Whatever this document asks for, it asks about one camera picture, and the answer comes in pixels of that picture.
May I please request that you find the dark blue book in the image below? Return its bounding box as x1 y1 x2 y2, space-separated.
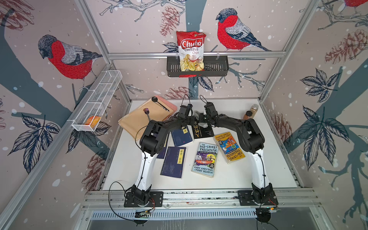
157 137 169 159
160 147 186 179

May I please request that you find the orange packet in shelf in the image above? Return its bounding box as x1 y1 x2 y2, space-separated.
84 116 101 128

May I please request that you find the black spoon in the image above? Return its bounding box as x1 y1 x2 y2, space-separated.
151 96 170 112

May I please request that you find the pink tray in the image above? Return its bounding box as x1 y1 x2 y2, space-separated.
156 95 177 115

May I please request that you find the black cable right base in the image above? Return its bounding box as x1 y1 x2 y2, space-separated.
255 201 278 230

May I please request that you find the black cable left base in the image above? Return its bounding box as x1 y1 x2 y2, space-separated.
108 181 150 223

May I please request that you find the iridescent purple spoon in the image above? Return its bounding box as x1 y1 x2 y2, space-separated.
143 108 151 121

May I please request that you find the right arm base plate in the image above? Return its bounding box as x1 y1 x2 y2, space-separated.
237 190 279 207

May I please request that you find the brown spice jar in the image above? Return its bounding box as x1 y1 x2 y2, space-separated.
243 110 253 120

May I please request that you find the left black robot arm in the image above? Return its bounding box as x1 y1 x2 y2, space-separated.
131 103 195 205

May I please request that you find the blue book yellow label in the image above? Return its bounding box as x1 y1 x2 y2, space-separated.
171 126 193 147

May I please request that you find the black wall basket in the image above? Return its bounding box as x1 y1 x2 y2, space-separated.
166 56 229 78

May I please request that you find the colourful treehouse book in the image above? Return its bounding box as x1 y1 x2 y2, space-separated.
192 142 219 178

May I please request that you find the white wire shelf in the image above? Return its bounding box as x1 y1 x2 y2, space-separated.
72 70 122 132

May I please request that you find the yellow orange treehouse book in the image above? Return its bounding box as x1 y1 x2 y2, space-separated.
214 132 245 164

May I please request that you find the black book with face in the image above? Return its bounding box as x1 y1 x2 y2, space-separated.
191 118 214 140

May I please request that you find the black cable base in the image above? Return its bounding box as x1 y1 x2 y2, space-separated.
108 181 150 223
255 201 278 230

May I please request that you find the red cassava chips bag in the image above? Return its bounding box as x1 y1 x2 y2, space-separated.
176 31 206 71

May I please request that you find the tan paper sheet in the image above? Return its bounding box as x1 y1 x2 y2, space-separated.
118 99 171 140

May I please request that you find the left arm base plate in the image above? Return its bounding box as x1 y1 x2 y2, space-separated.
124 191 163 208

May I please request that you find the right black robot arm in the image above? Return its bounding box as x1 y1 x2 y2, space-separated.
204 102 273 205

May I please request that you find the grey striped cloth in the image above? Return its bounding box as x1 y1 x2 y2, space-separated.
198 123 209 128

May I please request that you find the tan spice jar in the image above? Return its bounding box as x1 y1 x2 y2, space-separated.
250 104 259 118

